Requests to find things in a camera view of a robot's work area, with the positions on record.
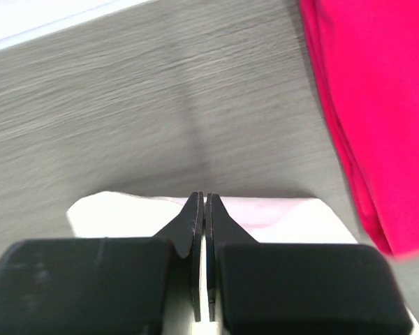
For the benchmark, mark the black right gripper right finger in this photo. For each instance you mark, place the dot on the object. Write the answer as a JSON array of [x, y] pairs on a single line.
[[270, 288]]

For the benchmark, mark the white t-shirt with red print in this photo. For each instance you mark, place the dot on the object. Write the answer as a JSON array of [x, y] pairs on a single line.
[[112, 214]]

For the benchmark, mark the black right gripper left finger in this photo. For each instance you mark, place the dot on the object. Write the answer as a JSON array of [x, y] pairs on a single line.
[[120, 285]]

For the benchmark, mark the folded magenta t-shirt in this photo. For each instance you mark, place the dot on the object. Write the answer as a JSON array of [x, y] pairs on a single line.
[[365, 58]]

